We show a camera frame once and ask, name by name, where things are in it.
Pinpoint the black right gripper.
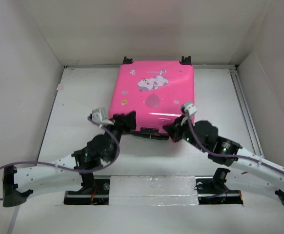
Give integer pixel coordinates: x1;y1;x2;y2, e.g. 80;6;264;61
163;114;208;153

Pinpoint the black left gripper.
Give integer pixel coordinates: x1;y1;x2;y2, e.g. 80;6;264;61
101;110;135;161

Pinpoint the pink hard-shell suitcase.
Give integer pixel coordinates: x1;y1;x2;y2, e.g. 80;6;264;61
108;56;195;140

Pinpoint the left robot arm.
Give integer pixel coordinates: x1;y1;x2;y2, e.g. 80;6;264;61
2;108;136;208

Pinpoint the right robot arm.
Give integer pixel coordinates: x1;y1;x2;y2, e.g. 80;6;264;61
163;116;284;206

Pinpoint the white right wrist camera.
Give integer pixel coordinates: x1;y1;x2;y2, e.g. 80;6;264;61
181;101;197;117

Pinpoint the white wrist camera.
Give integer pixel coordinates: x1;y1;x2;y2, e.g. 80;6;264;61
181;101;197;117
88;107;113;125

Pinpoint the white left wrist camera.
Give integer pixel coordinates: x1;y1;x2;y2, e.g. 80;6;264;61
88;107;113;125

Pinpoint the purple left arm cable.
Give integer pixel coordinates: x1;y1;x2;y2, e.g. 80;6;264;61
0;117;121;202

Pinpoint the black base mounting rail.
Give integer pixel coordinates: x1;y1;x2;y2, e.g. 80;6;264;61
63;175;243;206

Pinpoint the aluminium side rail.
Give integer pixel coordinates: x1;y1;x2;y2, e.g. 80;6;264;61
231;64;271;174

